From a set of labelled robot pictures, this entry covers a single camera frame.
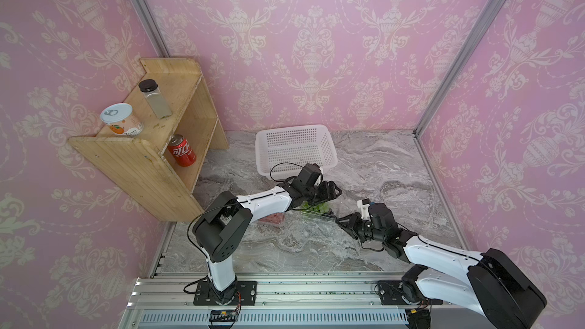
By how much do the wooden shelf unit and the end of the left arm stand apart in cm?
35

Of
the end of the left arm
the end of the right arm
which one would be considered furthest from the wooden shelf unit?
the end of the right arm

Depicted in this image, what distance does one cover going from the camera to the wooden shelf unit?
58 centimetres

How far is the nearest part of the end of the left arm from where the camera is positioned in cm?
70

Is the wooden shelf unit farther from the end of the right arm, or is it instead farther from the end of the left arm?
the end of the right arm
